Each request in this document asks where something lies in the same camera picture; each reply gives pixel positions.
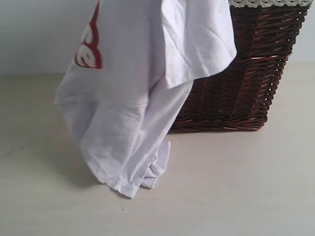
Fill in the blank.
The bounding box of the white t-shirt red lettering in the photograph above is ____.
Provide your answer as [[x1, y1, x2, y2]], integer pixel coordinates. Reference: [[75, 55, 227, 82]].
[[55, 0, 237, 198]]

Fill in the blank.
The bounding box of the dark brown wicker basket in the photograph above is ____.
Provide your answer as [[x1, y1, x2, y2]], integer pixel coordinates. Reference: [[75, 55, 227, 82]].
[[171, 1, 311, 133]]

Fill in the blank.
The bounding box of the white lace basket liner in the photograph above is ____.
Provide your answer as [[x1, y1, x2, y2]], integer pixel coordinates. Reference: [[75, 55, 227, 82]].
[[228, 0, 313, 8]]

